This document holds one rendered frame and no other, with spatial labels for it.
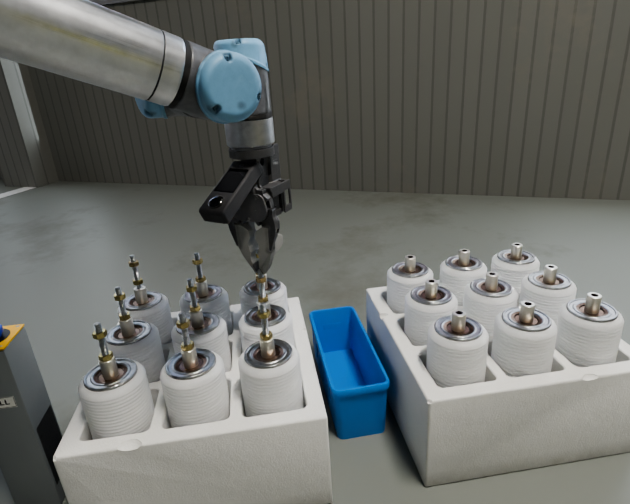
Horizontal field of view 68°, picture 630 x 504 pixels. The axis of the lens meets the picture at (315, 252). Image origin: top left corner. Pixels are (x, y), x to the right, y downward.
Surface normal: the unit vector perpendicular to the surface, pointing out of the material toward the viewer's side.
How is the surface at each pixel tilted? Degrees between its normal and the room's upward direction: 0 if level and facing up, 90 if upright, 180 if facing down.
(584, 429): 90
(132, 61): 102
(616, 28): 90
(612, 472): 0
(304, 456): 90
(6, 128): 90
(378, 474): 0
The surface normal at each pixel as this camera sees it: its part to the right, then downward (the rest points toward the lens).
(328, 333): 0.15, 0.33
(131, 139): -0.33, 0.38
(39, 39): 0.43, 0.63
